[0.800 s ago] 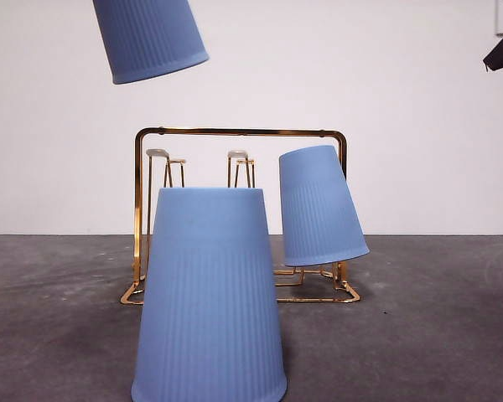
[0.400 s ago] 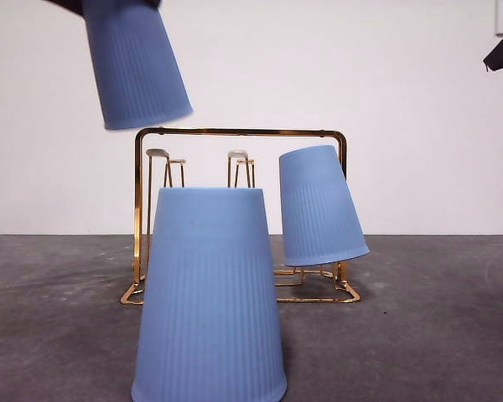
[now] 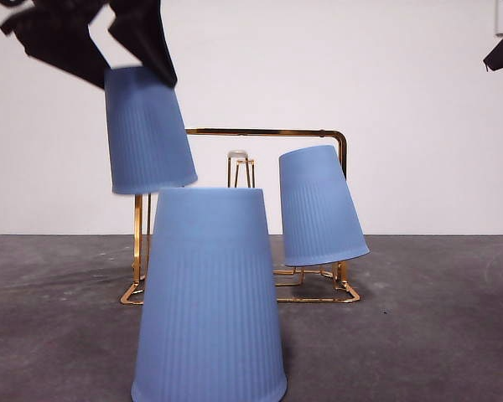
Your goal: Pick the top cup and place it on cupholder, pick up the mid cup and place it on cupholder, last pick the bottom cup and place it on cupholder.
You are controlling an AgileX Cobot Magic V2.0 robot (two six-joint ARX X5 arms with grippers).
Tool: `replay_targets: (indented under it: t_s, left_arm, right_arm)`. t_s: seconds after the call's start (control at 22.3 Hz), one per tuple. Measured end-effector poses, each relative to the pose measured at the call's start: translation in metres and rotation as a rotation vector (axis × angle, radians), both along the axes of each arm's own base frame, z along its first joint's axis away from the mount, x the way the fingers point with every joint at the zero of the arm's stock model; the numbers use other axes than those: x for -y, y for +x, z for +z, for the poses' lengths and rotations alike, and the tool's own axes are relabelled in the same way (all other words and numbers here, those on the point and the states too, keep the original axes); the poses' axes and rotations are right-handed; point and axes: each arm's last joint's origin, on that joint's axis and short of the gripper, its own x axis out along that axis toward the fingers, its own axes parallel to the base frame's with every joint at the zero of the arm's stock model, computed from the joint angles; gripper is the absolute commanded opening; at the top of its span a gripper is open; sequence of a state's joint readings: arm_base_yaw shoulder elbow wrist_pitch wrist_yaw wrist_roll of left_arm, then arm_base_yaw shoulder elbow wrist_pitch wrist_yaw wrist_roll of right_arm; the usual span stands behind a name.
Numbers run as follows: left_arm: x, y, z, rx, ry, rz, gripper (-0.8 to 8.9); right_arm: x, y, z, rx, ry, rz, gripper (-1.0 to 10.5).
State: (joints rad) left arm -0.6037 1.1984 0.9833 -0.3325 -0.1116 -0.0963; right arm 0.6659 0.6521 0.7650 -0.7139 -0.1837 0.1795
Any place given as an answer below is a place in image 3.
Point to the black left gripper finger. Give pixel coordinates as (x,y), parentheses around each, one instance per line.
(58,42)
(144,37)

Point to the blue ribbed plastic cup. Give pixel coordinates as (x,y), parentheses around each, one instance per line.
(318,209)
(146,134)
(209,301)

